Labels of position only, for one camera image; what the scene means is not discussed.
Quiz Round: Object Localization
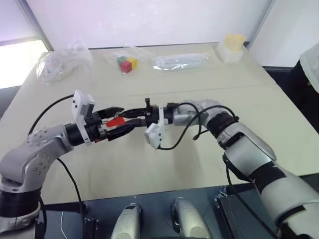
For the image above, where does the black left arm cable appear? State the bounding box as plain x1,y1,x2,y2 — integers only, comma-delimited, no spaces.
27,94,87,239

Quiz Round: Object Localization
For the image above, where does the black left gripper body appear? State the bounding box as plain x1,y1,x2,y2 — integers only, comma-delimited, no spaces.
86,112,110,144

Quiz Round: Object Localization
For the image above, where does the bystander in light shirt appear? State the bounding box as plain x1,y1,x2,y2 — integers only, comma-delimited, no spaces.
290,44,319,114

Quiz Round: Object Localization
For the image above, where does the white and yellow container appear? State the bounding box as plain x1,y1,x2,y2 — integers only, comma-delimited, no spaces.
216,33,247,63

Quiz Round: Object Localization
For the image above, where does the thin white cord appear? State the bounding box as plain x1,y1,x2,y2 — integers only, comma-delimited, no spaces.
60,211,68,239

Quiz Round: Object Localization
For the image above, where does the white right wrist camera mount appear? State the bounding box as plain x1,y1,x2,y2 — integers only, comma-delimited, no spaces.
144,106,166,150

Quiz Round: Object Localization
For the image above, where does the black box with clips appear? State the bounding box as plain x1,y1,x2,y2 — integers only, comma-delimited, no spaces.
214,192,276,239

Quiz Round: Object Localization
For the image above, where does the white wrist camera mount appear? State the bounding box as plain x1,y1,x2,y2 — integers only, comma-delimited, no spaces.
70,90,96,146
144,106,166,150

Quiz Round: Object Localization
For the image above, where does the black table clamp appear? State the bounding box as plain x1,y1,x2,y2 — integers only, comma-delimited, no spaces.
83,217,100,239

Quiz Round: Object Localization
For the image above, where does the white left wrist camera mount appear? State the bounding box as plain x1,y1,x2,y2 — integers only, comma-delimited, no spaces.
70,90,96,146

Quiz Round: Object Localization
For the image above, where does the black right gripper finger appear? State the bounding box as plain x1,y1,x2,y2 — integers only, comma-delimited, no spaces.
126,118,148,126
122,107,147,118

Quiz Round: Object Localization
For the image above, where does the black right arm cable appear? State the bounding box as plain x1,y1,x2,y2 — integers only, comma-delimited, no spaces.
156,101,280,236

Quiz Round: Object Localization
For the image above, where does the long clear plastic package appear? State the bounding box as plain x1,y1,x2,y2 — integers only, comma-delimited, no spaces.
152,52,210,72

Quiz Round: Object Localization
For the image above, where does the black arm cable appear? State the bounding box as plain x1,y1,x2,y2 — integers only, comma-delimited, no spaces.
156,101,280,236
27,94,87,239

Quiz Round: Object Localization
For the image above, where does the silver rounded robot leg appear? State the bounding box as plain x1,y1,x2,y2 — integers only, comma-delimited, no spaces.
110,202,144,239
170,197,212,239

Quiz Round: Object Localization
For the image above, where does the dark window frame post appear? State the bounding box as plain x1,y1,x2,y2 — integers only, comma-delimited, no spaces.
18,0,54,52

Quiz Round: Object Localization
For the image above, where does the red cube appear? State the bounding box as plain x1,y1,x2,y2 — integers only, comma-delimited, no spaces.
120,61,132,74

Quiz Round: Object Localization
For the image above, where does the red hex key holder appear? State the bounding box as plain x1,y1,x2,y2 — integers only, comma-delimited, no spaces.
105,117,126,129

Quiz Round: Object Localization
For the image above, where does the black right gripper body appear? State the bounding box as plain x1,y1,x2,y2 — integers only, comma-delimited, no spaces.
144,98,160,128

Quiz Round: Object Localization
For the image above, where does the crumpled clear plastic bag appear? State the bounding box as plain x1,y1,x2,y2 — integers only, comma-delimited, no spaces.
36,38,93,87

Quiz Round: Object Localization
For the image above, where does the grey wall post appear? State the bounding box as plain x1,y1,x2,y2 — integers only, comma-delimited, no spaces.
248,0,273,48

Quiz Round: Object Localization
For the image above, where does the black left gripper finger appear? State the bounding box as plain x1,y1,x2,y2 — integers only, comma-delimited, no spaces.
97,106,125,119
107,122,137,142

